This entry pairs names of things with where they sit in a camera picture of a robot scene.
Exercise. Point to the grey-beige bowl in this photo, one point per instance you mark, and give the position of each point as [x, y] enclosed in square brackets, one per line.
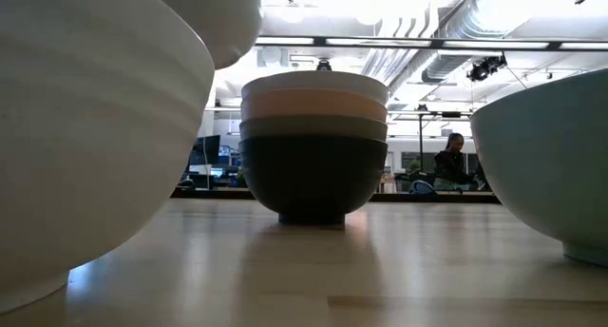
[313, 127]

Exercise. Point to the white bowl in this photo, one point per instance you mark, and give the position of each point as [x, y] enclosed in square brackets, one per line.
[95, 127]
[313, 84]
[214, 23]

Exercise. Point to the mint green bowl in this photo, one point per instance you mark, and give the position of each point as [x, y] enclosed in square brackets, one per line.
[546, 165]

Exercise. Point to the black computer monitor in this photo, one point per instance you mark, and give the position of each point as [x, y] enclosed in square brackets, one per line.
[205, 150]

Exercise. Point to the person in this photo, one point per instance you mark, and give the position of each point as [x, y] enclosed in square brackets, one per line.
[451, 163]

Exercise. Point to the black ceiling spotlight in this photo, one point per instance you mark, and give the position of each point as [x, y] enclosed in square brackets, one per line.
[487, 66]

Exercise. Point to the black overhead camera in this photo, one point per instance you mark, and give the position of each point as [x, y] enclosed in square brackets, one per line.
[324, 64]

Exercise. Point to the black vertical post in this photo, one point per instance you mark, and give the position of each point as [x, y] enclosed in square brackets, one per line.
[421, 137]

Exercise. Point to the silver ceiling duct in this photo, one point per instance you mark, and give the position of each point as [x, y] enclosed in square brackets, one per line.
[456, 27]

